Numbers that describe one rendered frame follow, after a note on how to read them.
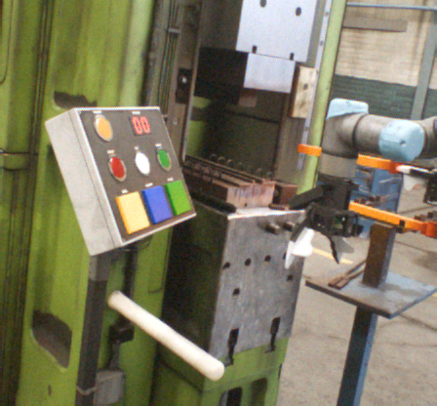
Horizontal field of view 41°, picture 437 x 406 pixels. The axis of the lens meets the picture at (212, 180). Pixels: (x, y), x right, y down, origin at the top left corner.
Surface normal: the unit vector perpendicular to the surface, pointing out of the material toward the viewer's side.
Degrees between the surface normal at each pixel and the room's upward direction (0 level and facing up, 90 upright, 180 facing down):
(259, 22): 90
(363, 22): 90
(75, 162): 90
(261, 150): 90
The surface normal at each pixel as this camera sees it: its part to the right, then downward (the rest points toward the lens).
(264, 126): -0.74, 0.02
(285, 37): 0.65, 0.24
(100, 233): -0.39, 0.12
